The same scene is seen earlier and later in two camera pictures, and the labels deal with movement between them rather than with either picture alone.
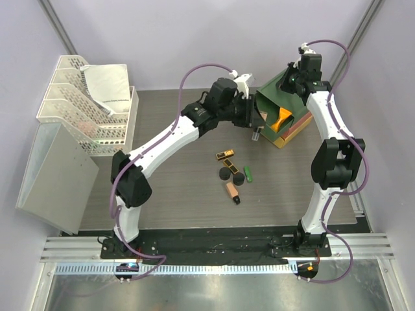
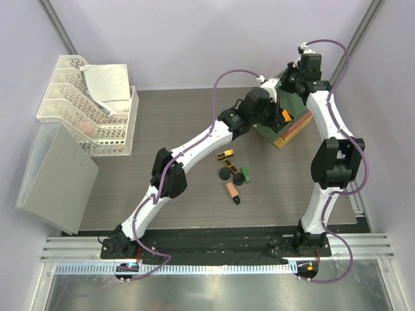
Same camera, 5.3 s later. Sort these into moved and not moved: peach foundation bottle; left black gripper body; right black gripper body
Moved: left black gripper body
Not moved: right black gripper body; peach foundation bottle
